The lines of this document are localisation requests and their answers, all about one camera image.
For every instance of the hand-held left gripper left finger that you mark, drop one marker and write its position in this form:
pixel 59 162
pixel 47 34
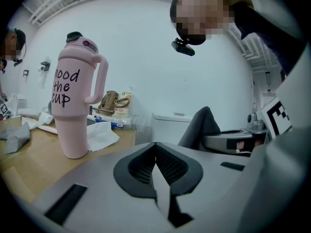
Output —
pixel 126 176

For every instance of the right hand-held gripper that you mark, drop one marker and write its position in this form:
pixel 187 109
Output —
pixel 274 120

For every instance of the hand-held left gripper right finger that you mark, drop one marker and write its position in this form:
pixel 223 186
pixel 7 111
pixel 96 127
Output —
pixel 187 176

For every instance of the dark grey cloth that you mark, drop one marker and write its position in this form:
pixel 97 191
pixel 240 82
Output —
pixel 201 125

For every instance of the light grey cloth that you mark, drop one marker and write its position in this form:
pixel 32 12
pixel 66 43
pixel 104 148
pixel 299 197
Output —
pixel 17 137

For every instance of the white tissue paper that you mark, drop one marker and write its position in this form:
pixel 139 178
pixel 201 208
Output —
pixel 102 137

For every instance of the clear blue and white package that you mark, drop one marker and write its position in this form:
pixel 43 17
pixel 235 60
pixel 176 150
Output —
pixel 119 123

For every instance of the metal rod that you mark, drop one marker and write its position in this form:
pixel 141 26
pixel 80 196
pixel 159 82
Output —
pixel 103 111

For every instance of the orange and green packet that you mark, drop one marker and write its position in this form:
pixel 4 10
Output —
pixel 125 105

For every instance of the brown leather handbag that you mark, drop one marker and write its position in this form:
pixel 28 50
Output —
pixel 109 101

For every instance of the crumpled white paper sheet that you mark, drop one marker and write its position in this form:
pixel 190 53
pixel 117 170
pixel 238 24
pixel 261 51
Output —
pixel 39 121

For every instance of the person's dark top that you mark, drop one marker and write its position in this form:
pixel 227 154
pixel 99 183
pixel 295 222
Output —
pixel 262 16

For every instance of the person's head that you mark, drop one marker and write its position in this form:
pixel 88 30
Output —
pixel 201 16

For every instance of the black head-worn camera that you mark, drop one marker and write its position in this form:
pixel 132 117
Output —
pixel 182 48

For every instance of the black wall paper holder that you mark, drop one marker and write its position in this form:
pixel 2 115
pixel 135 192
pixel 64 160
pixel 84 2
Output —
pixel 45 66

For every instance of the black wall hook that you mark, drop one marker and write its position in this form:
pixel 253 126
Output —
pixel 25 72

